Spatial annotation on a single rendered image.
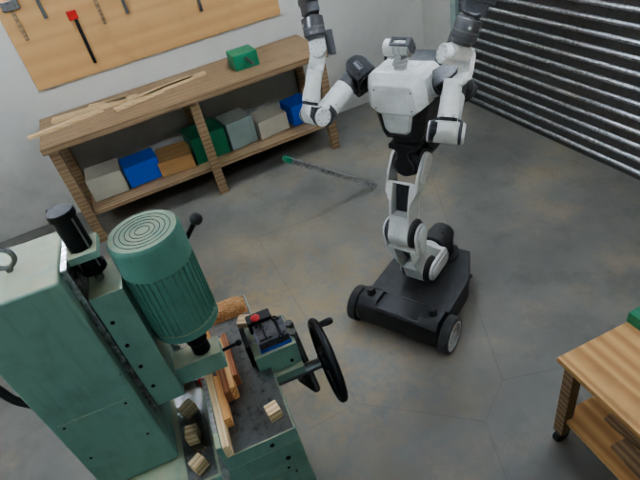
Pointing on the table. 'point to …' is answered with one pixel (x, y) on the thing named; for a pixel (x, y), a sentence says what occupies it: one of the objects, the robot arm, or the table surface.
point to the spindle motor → (163, 275)
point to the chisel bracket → (186, 361)
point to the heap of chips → (227, 309)
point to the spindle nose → (200, 345)
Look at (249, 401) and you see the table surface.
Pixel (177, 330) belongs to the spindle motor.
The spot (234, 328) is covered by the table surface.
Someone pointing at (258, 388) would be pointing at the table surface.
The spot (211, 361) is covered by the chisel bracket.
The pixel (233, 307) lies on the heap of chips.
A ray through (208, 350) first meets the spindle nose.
